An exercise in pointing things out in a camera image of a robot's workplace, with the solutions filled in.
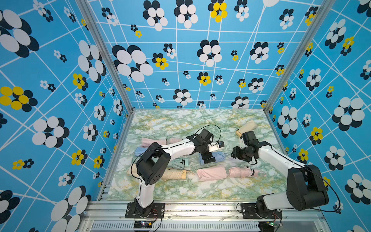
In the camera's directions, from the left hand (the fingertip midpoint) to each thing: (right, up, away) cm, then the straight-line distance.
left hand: (214, 151), depth 90 cm
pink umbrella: (+12, -11, -7) cm, 18 cm away
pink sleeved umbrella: (-2, -12, -6) cm, 13 cm away
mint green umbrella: (-21, -7, -3) cm, 22 cm away
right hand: (+14, -3, 0) cm, 15 cm away
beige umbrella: (-26, -12, -7) cm, 29 cm away
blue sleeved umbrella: (+3, -4, -1) cm, 5 cm away
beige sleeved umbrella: (+28, +15, +16) cm, 36 cm away
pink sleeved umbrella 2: (-45, +5, +6) cm, 46 cm away
